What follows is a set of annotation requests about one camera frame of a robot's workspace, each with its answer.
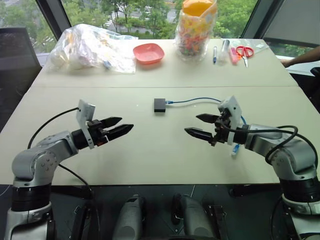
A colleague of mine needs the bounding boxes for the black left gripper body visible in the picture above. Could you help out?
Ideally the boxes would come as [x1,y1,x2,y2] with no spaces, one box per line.
[86,119,110,149]

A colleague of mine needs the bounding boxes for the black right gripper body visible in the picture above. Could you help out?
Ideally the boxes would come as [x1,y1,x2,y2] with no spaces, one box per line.
[209,109,233,148]

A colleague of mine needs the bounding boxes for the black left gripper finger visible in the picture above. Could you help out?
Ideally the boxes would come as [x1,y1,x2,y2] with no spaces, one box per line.
[107,123,135,141]
[100,116,123,128]

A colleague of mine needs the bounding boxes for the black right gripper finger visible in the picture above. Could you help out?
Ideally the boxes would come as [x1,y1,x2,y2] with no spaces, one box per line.
[195,113,220,124]
[184,127,216,144]

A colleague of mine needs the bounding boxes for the small black box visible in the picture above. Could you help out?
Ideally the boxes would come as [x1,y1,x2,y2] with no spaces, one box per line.
[153,97,167,114]

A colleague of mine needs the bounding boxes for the pink highlighter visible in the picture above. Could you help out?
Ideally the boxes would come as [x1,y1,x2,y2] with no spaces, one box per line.
[229,47,241,65]

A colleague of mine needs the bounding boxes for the clear plastic tube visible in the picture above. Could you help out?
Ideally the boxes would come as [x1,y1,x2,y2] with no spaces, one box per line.
[216,38,231,66]

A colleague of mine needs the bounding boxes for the clear plastic bag of items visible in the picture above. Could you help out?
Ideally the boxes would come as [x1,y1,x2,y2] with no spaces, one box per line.
[46,23,139,75]

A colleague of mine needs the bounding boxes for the pink plastic bowl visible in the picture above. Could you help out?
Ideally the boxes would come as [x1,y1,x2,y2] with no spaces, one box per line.
[132,42,165,66]

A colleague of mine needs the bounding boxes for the grey rounded robot leg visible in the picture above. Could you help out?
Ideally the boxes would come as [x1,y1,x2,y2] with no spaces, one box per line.
[171,193,216,240]
[116,194,147,240]

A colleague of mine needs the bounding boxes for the bag of colourful candy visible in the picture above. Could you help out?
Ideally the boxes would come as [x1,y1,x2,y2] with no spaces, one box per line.
[173,0,218,62]

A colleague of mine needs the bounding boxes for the small clear plastic bag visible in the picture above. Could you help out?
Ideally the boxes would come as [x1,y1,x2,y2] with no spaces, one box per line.
[249,39,274,55]

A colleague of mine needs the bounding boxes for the blue cable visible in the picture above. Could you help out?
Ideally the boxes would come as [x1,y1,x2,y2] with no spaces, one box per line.
[165,97,249,157]

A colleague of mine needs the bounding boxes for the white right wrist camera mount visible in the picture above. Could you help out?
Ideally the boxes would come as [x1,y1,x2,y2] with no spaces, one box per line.
[217,95,244,146]

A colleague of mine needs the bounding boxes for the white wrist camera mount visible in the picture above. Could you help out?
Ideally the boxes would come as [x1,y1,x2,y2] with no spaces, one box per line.
[76,99,97,150]
[217,95,244,146]

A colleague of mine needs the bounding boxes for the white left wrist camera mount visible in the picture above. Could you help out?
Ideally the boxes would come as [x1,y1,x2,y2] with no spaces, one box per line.
[76,99,97,150]

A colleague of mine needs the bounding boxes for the red handled scissors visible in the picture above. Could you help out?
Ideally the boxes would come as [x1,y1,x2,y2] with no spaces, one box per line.
[235,45,255,69]

